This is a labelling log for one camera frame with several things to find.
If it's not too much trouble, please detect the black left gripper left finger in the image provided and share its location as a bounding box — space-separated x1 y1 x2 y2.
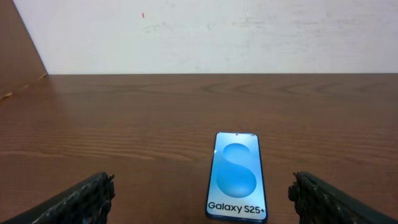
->
2 172 115 224

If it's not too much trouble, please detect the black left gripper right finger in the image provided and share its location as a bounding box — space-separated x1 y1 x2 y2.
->
288 172 397 224

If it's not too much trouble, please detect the blue Galaxy smartphone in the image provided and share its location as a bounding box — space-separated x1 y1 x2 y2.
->
205 132 269 223

